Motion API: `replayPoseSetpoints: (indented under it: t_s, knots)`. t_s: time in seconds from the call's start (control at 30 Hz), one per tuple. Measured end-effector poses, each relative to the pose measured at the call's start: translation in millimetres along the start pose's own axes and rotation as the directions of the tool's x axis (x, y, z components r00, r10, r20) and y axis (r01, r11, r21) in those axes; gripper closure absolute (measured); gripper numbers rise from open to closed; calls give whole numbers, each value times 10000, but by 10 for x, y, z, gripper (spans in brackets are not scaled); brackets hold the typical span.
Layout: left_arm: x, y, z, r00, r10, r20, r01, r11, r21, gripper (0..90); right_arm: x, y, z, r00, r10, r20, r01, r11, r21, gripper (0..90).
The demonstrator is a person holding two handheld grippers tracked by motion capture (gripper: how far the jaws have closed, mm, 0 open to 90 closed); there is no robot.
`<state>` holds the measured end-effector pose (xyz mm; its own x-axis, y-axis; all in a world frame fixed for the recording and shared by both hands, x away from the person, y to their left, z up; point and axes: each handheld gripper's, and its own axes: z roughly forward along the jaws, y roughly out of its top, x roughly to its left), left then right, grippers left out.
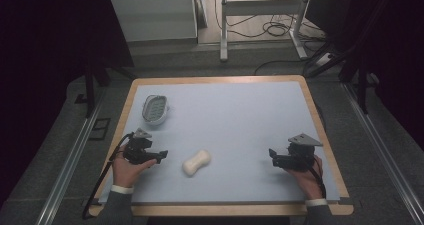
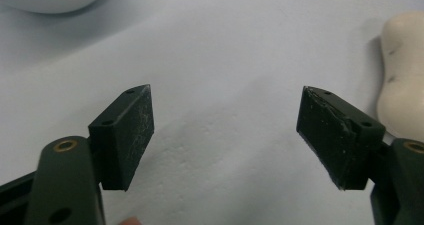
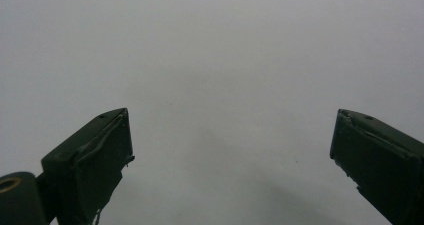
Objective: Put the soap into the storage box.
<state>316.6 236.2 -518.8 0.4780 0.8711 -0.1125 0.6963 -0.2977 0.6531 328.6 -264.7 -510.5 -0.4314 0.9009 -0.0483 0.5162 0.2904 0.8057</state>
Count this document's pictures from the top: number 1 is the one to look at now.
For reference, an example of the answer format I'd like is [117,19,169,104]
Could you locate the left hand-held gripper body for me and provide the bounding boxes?
[122,127,160,166]

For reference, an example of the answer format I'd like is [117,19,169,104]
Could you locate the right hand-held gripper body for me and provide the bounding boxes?
[275,132,324,173]

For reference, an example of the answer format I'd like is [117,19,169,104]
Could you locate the white peanut-shaped plush toy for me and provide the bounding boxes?
[181,148,212,178]

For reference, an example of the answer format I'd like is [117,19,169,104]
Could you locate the grey mesh basket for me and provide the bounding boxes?
[141,94,171,126]

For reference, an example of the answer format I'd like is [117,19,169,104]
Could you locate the person's left hand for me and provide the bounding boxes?
[112,144,158,190]

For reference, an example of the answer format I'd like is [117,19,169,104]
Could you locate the person's right hand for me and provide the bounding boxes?
[285,154,325,201]

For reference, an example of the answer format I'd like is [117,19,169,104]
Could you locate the light blue table mat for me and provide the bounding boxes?
[98,80,341,205]

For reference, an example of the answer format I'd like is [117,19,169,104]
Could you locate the black tripod stand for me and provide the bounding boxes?
[304,0,394,115]
[73,56,138,119]

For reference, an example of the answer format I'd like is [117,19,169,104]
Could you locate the white power strip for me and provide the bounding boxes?
[314,52,335,68]

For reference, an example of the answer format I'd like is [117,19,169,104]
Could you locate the white cabinet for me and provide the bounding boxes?
[108,0,199,43]

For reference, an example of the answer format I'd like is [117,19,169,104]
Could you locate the dark curtain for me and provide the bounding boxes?
[0,0,135,206]
[304,0,424,153]

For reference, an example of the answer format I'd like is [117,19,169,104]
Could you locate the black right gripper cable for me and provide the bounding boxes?
[309,155,327,200]

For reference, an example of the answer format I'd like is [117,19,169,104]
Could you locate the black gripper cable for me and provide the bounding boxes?
[309,155,327,200]
[81,132,135,221]

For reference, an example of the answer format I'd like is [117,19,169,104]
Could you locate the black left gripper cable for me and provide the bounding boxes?
[81,132,135,221]

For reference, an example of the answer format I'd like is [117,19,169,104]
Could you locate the aluminium rail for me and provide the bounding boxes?
[341,81,424,225]
[34,88,108,225]

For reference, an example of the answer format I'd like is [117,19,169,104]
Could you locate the black floor cables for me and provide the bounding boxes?
[213,0,329,77]

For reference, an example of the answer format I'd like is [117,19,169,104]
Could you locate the white metal desk frame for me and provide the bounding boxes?
[219,0,315,63]

